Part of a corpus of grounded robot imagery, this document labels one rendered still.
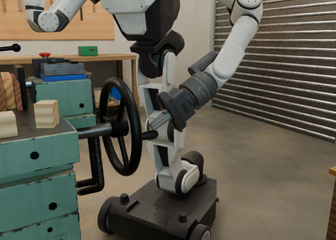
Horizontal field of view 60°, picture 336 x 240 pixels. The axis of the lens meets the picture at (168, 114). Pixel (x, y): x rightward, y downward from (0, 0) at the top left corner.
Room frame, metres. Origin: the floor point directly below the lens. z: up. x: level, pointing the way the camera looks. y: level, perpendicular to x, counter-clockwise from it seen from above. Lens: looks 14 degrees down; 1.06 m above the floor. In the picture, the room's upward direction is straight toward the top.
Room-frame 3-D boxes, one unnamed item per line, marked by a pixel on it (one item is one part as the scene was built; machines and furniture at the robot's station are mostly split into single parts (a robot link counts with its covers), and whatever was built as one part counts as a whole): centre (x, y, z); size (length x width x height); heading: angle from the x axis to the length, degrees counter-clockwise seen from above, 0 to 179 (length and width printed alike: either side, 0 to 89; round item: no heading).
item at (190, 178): (1.56, -0.05, 0.28); 0.21 x 0.20 x 0.13; 151
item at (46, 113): (0.53, 0.23, 0.92); 0.04 x 0.03 x 0.05; 2
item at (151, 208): (1.53, -0.04, 0.19); 0.64 x 0.52 x 0.33; 151
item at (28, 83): (0.74, 0.34, 0.95); 0.09 x 0.07 x 0.09; 31
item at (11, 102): (0.74, 0.41, 0.94); 0.16 x 0.02 x 0.07; 31
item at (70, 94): (0.77, 0.29, 0.91); 0.15 x 0.14 x 0.09; 31
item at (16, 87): (0.75, 0.40, 0.93); 0.22 x 0.01 x 0.06; 31
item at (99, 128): (0.78, 0.21, 0.81); 0.29 x 0.20 x 0.29; 31
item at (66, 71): (0.77, 0.29, 0.99); 0.13 x 0.11 x 0.06; 31
